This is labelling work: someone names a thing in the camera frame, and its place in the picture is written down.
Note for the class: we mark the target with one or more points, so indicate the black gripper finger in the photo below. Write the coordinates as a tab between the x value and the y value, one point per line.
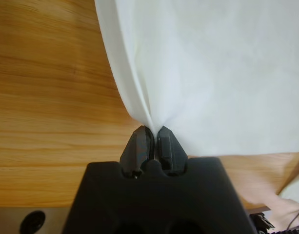
138	151
171	151

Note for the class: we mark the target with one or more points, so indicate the white Unitree t-shirt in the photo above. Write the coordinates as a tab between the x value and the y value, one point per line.
212	73

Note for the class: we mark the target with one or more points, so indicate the black corner bracket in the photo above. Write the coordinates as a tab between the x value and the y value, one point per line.
261	221

